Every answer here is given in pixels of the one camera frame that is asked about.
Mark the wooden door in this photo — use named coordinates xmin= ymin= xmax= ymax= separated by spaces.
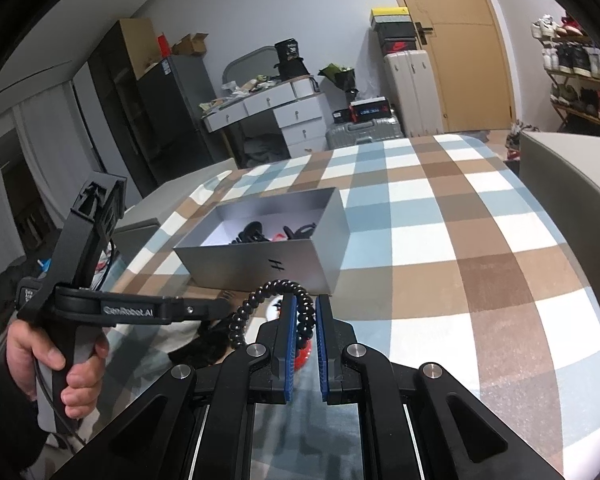
xmin=380 ymin=0 xmax=516 ymax=138

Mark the white curtain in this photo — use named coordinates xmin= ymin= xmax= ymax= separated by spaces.
xmin=0 ymin=95 xmax=91 ymax=301

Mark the black fuzzy hair tie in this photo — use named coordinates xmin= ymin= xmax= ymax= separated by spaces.
xmin=169 ymin=321 xmax=233 ymax=367

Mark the black box with red stripe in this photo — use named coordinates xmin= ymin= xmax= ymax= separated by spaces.
xmin=350 ymin=97 xmax=393 ymax=123

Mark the red and black shoe box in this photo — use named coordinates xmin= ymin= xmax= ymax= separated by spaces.
xmin=377 ymin=37 xmax=416 ymax=56

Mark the pile of desk clutter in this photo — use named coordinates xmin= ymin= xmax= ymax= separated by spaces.
xmin=200 ymin=74 xmax=281 ymax=113

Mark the white desk with drawers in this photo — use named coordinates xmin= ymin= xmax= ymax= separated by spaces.
xmin=202 ymin=76 xmax=331 ymax=158

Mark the dark green bouquet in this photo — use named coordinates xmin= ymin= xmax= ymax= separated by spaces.
xmin=317 ymin=62 xmax=361 ymax=103

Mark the person's left hand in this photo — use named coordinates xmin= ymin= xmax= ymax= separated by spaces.
xmin=5 ymin=319 xmax=111 ymax=420

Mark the white upright suitcase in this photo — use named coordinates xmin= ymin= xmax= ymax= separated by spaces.
xmin=382 ymin=49 xmax=448 ymax=138

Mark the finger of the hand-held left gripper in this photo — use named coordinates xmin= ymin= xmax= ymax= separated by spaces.
xmin=177 ymin=298 xmax=232 ymax=323

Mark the person's left forearm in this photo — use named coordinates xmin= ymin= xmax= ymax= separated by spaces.
xmin=0 ymin=355 xmax=51 ymax=480

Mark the red round badge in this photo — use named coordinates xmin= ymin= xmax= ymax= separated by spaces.
xmin=291 ymin=335 xmax=312 ymax=370

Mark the pile of colourful bags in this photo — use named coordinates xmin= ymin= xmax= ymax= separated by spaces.
xmin=505 ymin=120 xmax=541 ymax=161

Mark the black hair claw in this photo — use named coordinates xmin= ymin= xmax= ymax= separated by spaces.
xmin=230 ymin=221 xmax=271 ymax=245

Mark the dark refrigerator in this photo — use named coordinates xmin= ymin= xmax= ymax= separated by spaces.
xmin=137 ymin=54 xmax=221 ymax=186

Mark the dark wardrobe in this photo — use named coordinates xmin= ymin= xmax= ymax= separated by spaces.
xmin=87 ymin=19 xmax=156 ymax=201

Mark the black bead bracelet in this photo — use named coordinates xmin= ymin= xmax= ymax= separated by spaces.
xmin=228 ymin=278 xmax=315 ymax=348

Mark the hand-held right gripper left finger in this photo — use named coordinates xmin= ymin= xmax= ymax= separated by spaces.
xmin=52 ymin=295 xmax=297 ymax=480

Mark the open cardboard box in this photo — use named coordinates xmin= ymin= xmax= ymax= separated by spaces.
xmin=172 ymin=32 xmax=210 ymax=57

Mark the dark bag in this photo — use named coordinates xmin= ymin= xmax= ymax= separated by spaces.
xmin=242 ymin=135 xmax=288 ymax=168

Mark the grey upholstered ottoman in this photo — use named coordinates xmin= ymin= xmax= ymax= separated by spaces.
xmin=519 ymin=130 xmax=600 ymax=311

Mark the silver grey cardboard box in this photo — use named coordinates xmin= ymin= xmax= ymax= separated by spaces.
xmin=172 ymin=186 xmax=352 ymax=296

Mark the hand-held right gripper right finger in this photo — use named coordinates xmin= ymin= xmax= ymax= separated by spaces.
xmin=316 ymin=294 xmax=566 ymax=480

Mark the black hair clip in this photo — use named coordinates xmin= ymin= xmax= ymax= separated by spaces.
xmin=282 ymin=222 xmax=317 ymax=241

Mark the silver flat suitcase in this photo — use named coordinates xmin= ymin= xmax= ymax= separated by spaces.
xmin=325 ymin=115 xmax=406 ymax=151

